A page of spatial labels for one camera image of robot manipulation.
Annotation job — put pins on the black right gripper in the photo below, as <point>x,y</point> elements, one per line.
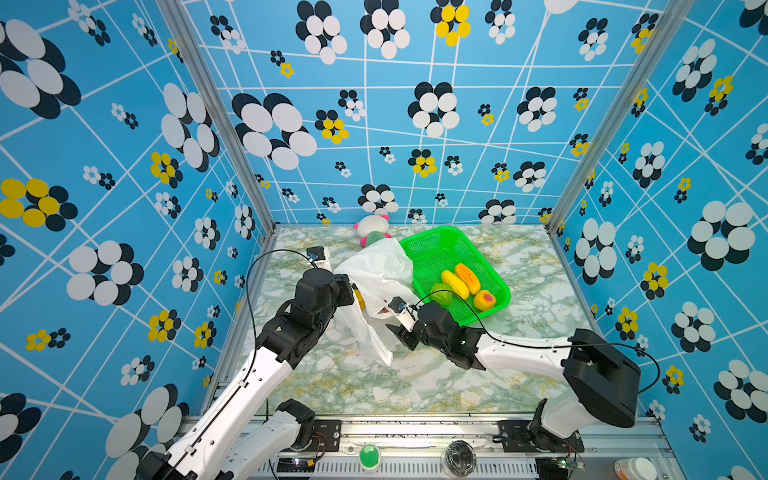
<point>404,336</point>

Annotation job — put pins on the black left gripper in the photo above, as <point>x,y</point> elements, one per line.
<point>341,284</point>

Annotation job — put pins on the white plastic bag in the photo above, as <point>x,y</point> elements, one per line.
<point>381,272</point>

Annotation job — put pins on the yellow lemon fruit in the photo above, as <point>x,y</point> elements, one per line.
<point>456,284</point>

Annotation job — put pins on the yellow red peach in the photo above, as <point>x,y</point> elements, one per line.
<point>484,300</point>

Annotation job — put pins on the green lime fruit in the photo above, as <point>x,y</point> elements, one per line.
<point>442,294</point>

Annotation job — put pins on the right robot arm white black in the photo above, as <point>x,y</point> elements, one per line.
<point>603,383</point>

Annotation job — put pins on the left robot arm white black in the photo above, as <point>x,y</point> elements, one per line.
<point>217,446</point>

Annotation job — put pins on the green plastic mesh basket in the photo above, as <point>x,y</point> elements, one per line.
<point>443,248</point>

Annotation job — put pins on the pink white plush toy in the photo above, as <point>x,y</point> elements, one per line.
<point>372,228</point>

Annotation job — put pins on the green push button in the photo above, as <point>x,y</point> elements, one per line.
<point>370,457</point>

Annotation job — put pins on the round silver knob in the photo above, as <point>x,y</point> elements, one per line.
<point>458,460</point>

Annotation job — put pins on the white orange container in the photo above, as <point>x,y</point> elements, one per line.
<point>637,468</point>

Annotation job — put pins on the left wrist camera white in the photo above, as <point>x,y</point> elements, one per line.
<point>318,257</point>

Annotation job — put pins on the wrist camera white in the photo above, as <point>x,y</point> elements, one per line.
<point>318,257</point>
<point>403,312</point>

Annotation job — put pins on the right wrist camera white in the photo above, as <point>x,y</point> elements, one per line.
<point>403,312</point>

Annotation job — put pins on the aluminium front rail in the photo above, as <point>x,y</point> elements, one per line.
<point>411,447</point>

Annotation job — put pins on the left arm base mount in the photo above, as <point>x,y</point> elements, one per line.
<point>322,435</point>

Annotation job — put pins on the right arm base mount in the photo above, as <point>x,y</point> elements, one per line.
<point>530,436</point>

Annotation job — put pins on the aluminium frame post left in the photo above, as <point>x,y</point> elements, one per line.
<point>182,31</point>

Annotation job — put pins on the aluminium frame post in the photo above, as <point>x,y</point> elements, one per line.
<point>182,31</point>
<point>670,21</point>

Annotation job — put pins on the aluminium frame post right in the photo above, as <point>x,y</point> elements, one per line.
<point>670,21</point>

